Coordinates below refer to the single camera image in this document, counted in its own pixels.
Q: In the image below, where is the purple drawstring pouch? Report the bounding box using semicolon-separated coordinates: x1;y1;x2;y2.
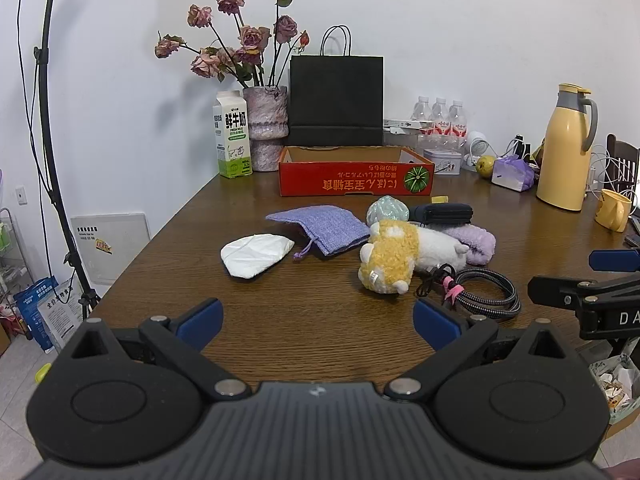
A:
265;206;372;262

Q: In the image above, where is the white flat carton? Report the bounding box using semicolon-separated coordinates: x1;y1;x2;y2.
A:
383;118;436;137

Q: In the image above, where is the yellow thermos jug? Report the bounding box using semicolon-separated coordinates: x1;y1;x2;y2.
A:
536;83;599;212

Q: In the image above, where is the white green milk carton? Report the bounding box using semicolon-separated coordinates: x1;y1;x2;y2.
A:
213;91;252;179

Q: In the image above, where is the red cardboard box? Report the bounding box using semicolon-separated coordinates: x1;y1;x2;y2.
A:
278;146;435;198

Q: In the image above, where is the pale printed tin box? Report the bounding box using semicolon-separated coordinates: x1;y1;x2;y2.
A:
423;149;467;177

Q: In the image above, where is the wire storage rack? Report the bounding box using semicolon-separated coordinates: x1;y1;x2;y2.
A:
0;207;31;321

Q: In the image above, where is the black braided cable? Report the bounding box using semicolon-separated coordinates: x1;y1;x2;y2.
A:
416;263;522;319

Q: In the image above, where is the purple mottled ceramic vase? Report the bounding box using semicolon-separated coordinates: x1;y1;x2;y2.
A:
242;85;289;172

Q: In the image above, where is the blue printed bag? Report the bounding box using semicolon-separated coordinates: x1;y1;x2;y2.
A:
13;276;58;353

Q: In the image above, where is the clear water bottle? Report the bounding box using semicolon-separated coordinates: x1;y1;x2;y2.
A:
448;100;469;151
411;96;434;136
431;97;450;137

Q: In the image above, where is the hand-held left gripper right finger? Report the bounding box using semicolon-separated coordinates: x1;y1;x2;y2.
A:
384;298;582;402

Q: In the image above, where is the dried pink rose bouquet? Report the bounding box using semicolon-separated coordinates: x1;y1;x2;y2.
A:
155;0;311;88

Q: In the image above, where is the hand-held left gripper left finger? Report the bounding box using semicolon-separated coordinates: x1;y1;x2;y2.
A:
61;298;252;402

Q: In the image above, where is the dark wooden chair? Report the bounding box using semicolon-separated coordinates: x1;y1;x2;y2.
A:
606;134;640;196

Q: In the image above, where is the purple tissue pack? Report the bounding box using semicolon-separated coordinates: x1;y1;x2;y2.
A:
491;156;536;193

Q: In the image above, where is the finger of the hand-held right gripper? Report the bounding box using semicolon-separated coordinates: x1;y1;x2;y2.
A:
527;273;640;310
588;249;640;273

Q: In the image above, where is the cardboard box of paper scraps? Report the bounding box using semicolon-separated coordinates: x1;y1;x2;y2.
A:
587;352;640;436

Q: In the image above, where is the small white fan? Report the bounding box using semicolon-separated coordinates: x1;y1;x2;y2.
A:
465;131;493;166

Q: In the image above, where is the dark blue zip case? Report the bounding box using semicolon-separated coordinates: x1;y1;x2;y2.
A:
409;203;474;226

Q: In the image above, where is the white board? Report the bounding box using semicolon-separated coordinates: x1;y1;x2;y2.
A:
70;212;151;286

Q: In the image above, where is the white printed bag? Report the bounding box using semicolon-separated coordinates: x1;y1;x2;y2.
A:
37;285;87;351

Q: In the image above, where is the black paper bag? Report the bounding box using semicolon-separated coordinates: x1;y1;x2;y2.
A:
288;25;385;148

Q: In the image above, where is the yellow mug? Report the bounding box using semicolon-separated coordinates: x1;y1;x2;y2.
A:
594;189;634;233

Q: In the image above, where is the white mask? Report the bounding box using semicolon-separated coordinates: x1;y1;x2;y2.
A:
220;234;296;279

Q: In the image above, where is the purple fluffy cloth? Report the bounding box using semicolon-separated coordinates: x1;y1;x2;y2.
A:
447;223;497;265

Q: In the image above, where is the yellow white plush toy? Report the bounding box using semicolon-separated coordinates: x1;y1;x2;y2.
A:
358;219;470;295

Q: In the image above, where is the black light stand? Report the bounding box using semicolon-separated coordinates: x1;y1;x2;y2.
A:
20;0;101;321

